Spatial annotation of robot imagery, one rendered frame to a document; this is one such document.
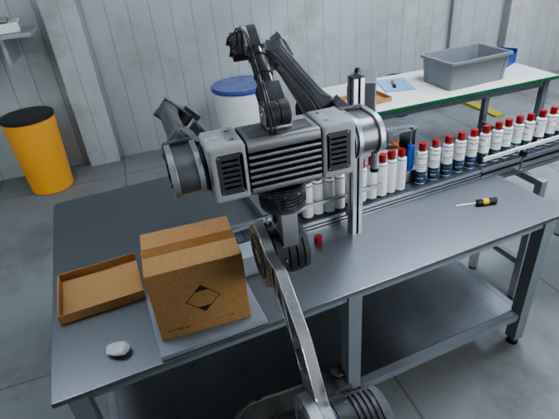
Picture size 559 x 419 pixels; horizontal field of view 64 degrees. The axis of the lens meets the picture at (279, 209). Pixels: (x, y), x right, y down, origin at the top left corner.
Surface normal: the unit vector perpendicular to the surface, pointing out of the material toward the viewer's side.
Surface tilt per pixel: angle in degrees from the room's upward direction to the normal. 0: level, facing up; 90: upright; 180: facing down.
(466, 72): 95
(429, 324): 0
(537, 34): 90
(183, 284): 90
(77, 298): 0
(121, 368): 0
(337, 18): 90
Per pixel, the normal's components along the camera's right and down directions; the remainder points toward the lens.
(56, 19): 0.32, 0.48
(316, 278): -0.08, -0.85
